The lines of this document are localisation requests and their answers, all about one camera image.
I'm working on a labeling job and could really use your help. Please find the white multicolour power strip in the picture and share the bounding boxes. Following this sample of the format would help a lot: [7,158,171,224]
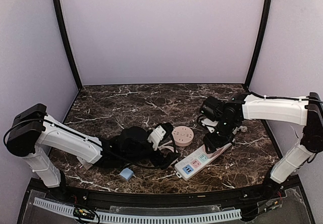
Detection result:
[174,143,232,181]

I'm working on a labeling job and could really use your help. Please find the white plug adapter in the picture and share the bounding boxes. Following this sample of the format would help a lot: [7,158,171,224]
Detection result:
[79,159,93,170]

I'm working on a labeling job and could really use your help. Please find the pink cube socket adapter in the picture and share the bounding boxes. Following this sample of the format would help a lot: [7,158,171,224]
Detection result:
[206,147,224,158]

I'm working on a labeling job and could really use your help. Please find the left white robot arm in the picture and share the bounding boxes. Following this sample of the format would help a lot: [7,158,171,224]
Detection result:
[3,103,180,189]

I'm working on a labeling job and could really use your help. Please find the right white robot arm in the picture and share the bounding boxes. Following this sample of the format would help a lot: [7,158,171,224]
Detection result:
[200,92,322,184]

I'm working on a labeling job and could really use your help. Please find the blue plug adapter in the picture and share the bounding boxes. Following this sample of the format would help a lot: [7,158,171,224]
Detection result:
[119,168,134,181]

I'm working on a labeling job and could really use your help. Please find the pink round power socket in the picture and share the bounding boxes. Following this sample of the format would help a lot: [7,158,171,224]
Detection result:
[172,126,194,147]

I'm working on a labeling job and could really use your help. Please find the pink coiled cable with plug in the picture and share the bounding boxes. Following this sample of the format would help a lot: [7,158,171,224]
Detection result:
[158,143,177,154]

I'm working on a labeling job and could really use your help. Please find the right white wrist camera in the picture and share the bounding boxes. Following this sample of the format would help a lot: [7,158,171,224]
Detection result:
[199,118,218,133]

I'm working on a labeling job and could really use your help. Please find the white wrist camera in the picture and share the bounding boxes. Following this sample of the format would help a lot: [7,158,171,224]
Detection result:
[147,123,170,151]
[199,118,218,133]

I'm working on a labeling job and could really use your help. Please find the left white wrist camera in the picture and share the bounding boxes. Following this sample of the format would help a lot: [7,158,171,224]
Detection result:
[147,123,170,151]

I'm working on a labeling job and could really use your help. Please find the black front rail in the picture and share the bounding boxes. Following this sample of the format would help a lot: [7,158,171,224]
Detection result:
[67,185,270,209]

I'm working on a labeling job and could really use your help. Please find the white slotted cable duct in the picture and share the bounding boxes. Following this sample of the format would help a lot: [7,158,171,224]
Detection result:
[33,197,241,223]

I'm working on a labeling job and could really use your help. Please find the right black frame post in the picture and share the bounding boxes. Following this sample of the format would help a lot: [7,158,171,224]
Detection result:
[244,0,272,91]

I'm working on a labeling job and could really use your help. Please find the black frame post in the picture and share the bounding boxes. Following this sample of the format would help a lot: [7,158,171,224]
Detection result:
[244,0,272,91]
[52,0,83,91]

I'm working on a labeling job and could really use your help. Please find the left black frame post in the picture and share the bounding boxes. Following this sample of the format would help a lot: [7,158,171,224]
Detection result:
[52,0,83,91]

